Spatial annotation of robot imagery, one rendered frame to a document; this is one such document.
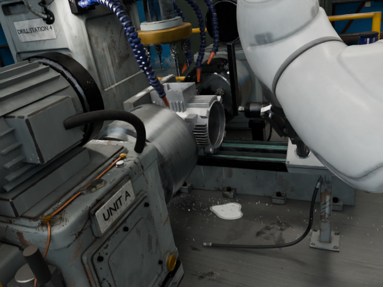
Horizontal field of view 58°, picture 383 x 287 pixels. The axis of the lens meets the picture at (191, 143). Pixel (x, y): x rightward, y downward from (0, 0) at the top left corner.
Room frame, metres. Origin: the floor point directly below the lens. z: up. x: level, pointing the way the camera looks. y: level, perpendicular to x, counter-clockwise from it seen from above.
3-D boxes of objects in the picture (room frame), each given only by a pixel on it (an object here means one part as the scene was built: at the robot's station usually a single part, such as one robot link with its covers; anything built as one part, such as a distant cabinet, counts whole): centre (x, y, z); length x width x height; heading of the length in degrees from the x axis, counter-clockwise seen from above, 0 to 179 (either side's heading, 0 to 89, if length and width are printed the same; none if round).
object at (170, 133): (0.77, 0.16, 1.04); 0.37 x 0.25 x 0.25; 153
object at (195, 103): (1.09, 0.00, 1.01); 0.20 x 0.19 x 0.19; 62
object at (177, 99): (1.11, 0.03, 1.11); 0.12 x 0.11 x 0.07; 62
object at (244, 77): (1.39, -0.15, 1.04); 0.41 x 0.25 x 0.25; 153
